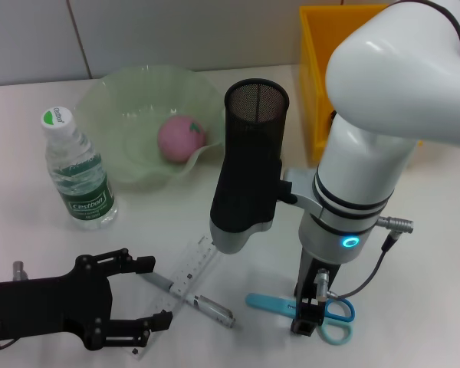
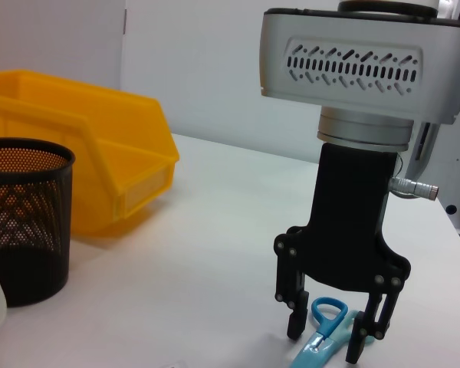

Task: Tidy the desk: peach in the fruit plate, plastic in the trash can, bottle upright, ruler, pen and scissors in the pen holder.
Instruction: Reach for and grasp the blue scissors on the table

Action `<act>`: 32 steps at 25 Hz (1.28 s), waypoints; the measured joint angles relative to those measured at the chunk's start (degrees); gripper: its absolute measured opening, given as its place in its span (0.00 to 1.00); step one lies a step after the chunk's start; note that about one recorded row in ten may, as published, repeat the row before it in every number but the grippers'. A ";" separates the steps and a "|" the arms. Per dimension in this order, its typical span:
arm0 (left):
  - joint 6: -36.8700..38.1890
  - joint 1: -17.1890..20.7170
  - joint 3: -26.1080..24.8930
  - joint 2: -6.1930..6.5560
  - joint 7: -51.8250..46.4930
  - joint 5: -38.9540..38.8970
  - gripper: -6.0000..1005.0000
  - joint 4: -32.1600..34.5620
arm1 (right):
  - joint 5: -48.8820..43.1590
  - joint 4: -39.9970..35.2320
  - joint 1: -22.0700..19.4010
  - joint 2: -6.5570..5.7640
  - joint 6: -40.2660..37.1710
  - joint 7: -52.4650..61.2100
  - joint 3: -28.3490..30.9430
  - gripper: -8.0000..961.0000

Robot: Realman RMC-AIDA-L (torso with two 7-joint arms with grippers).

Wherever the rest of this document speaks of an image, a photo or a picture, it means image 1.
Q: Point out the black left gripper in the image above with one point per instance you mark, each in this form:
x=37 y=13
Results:
x=53 y=306

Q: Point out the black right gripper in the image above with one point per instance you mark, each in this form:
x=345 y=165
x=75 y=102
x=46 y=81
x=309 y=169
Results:
x=306 y=276

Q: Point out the blue scissors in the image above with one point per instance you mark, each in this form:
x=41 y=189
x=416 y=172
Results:
x=264 y=303

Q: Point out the transparent plastic ruler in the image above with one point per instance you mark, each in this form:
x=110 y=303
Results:
x=191 y=264

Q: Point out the clear green-label water bottle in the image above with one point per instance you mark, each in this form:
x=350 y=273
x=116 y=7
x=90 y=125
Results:
x=88 y=203

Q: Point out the pink toy peach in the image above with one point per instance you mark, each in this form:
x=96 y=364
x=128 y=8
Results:
x=180 y=140

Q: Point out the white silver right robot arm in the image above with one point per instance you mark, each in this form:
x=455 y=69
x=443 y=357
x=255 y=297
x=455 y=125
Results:
x=368 y=161

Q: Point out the grey white pen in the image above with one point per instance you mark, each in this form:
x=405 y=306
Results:
x=211 y=306

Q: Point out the translucent green fruit plate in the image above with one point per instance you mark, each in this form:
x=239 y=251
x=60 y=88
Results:
x=119 y=115

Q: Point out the black mesh pen holder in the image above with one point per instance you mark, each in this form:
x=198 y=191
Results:
x=253 y=115

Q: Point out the yellow plastic bin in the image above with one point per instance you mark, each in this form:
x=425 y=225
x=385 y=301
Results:
x=312 y=76

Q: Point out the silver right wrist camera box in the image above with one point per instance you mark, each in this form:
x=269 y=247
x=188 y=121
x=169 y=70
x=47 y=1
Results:
x=234 y=237

